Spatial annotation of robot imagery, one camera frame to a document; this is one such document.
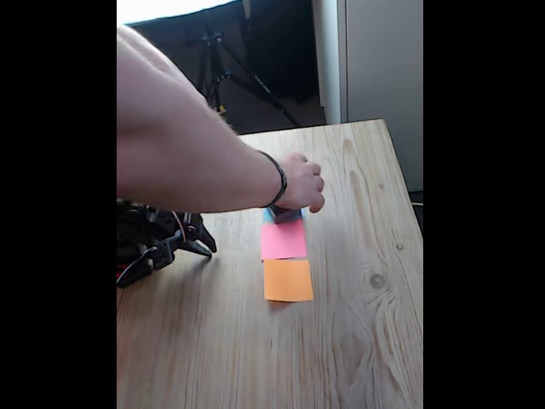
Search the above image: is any dark metal bracelet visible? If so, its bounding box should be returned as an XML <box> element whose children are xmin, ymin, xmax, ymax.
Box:
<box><xmin>256</xmin><ymin>149</ymin><xmax>289</xmax><ymax>209</ymax></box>

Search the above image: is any red and black table clamp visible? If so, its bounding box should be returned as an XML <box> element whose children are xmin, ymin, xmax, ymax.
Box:
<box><xmin>117</xmin><ymin>267</ymin><xmax>153</xmax><ymax>289</ymax></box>

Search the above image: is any orange paper sheet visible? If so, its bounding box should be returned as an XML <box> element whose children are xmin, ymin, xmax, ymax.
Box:
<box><xmin>263</xmin><ymin>258</ymin><xmax>314</xmax><ymax>303</ymax></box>

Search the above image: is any black cable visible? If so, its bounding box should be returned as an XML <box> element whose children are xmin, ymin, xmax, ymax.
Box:
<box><xmin>117</xmin><ymin>245</ymin><xmax>158</xmax><ymax>283</ymax></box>

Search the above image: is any large grey foam block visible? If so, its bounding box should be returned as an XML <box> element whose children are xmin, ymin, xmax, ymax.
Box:
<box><xmin>271</xmin><ymin>206</ymin><xmax>304</xmax><ymax>225</ymax></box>

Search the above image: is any black tripod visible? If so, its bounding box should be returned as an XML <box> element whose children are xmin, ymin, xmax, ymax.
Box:
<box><xmin>186</xmin><ymin>25</ymin><xmax>302</xmax><ymax>129</ymax></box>

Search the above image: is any pink paper sheet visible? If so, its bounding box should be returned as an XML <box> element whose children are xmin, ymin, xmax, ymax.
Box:
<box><xmin>260</xmin><ymin>219</ymin><xmax>307</xmax><ymax>262</ymax></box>

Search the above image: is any white cabinet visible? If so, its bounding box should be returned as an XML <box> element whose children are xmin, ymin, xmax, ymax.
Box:
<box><xmin>313</xmin><ymin>0</ymin><xmax>424</xmax><ymax>193</ymax></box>

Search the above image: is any person's hand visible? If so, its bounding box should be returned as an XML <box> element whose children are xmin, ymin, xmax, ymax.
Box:
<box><xmin>274</xmin><ymin>152</ymin><xmax>326</xmax><ymax>214</ymax></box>

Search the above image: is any blue paper sheet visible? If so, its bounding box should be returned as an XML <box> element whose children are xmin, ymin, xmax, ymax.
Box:
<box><xmin>262</xmin><ymin>206</ymin><xmax>307</xmax><ymax>223</ymax></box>

